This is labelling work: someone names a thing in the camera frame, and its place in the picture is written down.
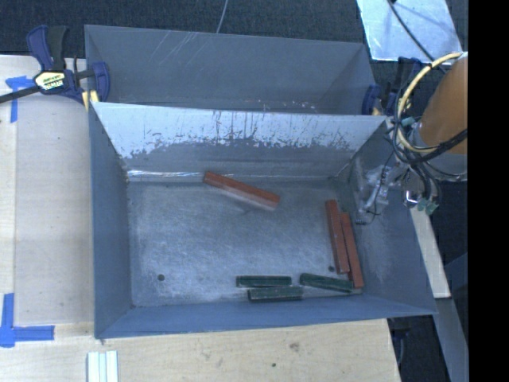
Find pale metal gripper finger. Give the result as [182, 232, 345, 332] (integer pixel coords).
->
[369, 188, 390, 216]
[357, 183, 379, 216]

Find red-brown flat block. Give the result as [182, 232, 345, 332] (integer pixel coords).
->
[340, 212, 365, 290]
[324, 199, 352, 275]
[202, 170, 282, 212]

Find dark green flat block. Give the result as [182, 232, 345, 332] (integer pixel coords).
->
[235, 275, 293, 289]
[298, 272, 355, 294]
[247, 285, 305, 303]

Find grey metal bin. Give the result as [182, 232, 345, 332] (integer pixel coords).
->
[83, 24, 439, 340]

